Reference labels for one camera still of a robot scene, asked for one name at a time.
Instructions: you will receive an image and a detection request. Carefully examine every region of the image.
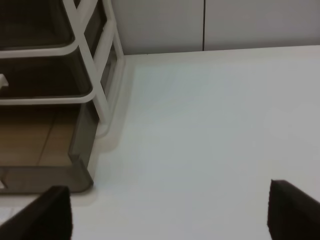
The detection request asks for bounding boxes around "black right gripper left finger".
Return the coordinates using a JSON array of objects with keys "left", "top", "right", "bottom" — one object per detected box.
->
[{"left": 0, "top": 186, "right": 73, "bottom": 240}]

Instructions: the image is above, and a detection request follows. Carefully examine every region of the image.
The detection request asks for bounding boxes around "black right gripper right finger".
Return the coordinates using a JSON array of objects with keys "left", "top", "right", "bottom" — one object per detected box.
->
[{"left": 267, "top": 180, "right": 320, "bottom": 240}]

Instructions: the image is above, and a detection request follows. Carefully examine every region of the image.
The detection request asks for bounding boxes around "dark bottom drawer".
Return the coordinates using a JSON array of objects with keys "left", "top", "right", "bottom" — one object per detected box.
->
[{"left": 0, "top": 102, "right": 99, "bottom": 195}]

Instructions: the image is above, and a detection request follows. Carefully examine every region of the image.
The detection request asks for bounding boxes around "dark top drawer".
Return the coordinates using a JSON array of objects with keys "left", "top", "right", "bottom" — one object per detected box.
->
[{"left": 0, "top": 0, "right": 109, "bottom": 50}]

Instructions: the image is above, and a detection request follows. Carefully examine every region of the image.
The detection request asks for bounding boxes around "white drawer cabinet frame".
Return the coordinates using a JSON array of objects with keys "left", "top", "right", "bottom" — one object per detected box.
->
[{"left": 0, "top": 0, "right": 125, "bottom": 136}]

